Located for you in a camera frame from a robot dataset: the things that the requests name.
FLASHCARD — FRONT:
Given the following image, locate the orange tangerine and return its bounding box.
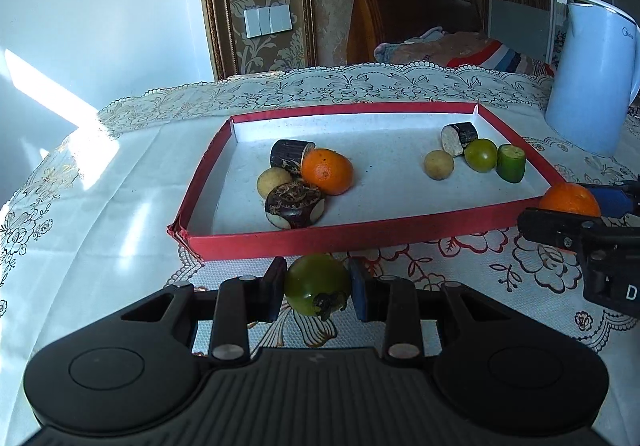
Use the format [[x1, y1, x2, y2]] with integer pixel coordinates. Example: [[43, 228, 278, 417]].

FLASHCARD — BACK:
[[538, 183, 601, 217], [300, 148, 354, 195]]

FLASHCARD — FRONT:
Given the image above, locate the green persimmon with calyx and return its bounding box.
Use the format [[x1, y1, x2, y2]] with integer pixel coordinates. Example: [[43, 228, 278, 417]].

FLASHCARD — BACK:
[[284, 254, 352, 321]]

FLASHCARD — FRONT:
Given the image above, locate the green round fruit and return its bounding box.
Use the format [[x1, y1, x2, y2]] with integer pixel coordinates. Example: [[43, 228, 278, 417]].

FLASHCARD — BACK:
[[463, 138, 498, 173]]

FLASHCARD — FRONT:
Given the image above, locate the green cucumber piece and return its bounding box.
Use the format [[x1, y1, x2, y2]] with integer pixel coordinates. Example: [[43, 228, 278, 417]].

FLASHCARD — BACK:
[[496, 145, 526, 184]]

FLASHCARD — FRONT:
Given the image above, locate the dark round root piece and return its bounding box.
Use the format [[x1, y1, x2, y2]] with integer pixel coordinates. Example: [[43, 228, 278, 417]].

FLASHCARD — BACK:
[[265, 181, 326, 229]]

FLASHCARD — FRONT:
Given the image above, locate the white electric kettle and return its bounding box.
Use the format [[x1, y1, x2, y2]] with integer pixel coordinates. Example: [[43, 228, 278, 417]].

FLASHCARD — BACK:
[[544, 0, 639, 157]]

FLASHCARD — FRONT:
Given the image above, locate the red shallow box tray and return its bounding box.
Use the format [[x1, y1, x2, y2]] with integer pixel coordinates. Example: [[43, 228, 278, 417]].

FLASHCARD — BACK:
[[167, 102, 561, 261]]

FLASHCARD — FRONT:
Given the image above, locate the small tan fruit left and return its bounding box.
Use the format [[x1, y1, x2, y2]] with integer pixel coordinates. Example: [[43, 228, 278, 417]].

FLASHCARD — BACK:
[[256, 167, 293, 199]]

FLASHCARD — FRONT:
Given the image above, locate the yellow-brown small round fruit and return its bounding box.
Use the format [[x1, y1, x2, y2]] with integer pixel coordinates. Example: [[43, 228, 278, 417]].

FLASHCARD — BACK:
[[423, 150, 454, 180]]

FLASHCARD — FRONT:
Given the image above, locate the dark cylinder white cut end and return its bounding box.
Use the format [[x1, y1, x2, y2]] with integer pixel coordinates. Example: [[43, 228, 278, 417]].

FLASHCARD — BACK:
[[440, 122, 478, 158]]

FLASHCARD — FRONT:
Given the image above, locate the dark cylinder piece left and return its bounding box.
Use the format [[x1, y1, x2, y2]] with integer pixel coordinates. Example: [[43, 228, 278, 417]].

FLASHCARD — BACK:
[[270, 139, 316, 176]]

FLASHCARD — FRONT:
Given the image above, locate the white embroidered lace tablecloth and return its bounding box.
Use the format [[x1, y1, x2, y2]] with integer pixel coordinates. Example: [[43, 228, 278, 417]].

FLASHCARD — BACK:
[[1, 63, 639, 445]]

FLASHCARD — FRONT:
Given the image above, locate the striped pillow bedding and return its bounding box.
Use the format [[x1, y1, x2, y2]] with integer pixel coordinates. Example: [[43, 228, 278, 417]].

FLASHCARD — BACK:
[[373, 26, 555, 77]]

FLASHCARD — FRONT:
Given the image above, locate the wooden bed headboard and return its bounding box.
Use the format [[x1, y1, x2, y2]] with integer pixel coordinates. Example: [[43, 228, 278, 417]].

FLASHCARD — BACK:
[[346, 0, 484, 64]]

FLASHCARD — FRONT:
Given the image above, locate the white wall light switch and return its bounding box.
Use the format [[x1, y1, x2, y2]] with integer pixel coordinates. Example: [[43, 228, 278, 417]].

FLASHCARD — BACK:
[[243, 5, 293, 38]]

